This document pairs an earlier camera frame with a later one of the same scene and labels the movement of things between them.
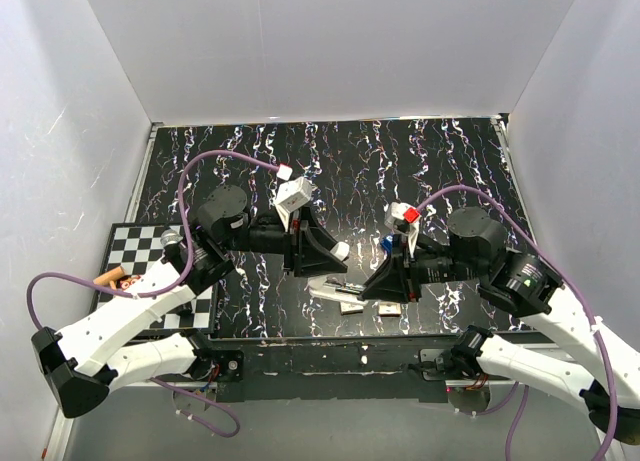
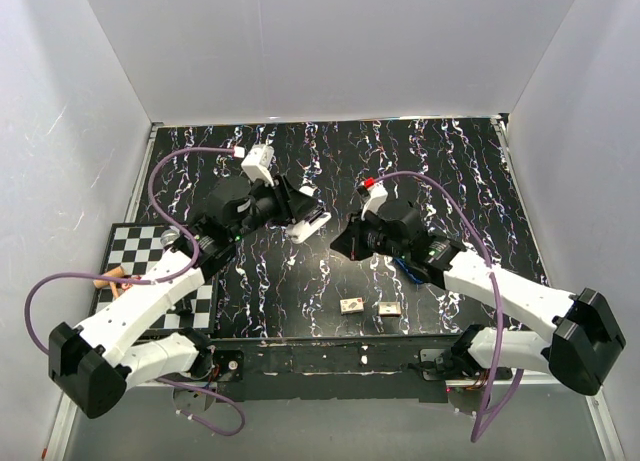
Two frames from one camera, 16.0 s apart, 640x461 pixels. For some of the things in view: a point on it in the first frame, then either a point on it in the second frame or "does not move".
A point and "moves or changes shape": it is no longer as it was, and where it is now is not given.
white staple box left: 346,309 does not move
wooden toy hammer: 110,277 does not move
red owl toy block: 127,281 does not move
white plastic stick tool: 331,287 moves or changes shape
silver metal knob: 170,237 does not move
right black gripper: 396,281 → 349,244
